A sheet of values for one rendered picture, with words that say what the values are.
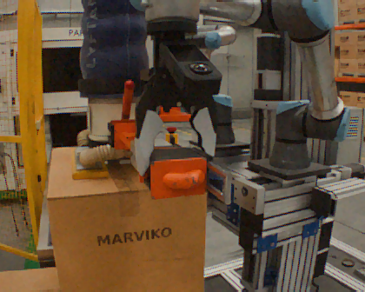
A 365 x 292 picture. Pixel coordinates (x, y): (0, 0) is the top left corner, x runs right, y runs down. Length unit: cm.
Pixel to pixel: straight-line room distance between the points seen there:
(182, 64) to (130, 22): 59
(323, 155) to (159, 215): 93
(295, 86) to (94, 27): 81
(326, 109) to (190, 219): 53
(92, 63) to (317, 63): 62
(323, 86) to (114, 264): 75
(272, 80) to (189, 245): 79
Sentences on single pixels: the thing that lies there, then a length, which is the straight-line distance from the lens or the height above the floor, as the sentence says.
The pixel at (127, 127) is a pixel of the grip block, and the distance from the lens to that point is 75.
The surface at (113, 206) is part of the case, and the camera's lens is 79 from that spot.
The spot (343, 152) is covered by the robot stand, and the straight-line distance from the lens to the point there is 159.
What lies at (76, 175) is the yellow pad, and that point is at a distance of 89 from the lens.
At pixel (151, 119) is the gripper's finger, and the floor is 127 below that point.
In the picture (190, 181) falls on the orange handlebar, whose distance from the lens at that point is 41.
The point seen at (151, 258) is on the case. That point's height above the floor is 88.
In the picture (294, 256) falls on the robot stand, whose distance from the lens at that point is 163.
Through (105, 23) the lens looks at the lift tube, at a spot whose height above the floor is 149.
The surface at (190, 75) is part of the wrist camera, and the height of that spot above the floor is 133.
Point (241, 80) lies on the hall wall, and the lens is 1240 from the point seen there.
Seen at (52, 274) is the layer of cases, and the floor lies 54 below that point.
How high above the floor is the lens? 132
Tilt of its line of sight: 12 degrees down
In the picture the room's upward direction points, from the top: straight up
